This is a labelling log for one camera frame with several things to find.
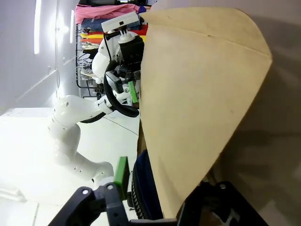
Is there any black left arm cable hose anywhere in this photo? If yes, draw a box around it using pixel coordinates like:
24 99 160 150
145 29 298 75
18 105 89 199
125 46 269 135
79 60 141 123

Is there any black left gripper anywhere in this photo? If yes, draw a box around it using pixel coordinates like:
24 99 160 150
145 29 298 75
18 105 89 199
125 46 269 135
117 37 145 104

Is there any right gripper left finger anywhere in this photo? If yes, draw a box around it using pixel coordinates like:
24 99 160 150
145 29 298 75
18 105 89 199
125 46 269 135
48 156 130 226

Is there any navy pouch with white print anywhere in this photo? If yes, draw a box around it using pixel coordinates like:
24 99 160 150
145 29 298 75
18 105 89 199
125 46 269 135
131 149 165 220

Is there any pink garment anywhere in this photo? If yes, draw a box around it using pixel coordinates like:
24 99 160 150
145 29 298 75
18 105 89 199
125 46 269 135
75 3 143 24

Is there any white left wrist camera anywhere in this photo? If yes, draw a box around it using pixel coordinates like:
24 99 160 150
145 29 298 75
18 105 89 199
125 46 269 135
101 11 139 44

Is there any brown cardboard box with lid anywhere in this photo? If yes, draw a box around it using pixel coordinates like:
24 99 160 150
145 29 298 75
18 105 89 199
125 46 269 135
136 7 273 219

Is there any black clothes rack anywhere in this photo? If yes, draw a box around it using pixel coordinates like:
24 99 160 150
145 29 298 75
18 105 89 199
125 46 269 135
75 0 151 98

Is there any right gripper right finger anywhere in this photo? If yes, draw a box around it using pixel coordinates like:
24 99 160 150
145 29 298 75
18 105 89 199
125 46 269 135
176 180 269 226

